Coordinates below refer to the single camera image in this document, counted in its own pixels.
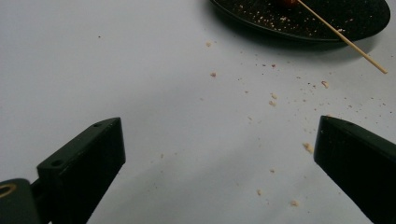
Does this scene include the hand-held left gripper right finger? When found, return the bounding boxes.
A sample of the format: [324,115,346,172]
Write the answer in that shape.
[313,115,396,224]

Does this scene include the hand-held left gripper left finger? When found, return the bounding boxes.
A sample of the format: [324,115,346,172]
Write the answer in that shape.
[36,117,126,224]

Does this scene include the thin wooden skewer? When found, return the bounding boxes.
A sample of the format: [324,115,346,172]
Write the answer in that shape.
[296,0,389,75]

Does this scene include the red candied hawthorn piece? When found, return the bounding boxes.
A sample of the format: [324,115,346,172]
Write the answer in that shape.
[275,0,299,8]

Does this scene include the round black plate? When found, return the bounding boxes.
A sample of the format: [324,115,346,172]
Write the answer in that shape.
[208,0,391,44]

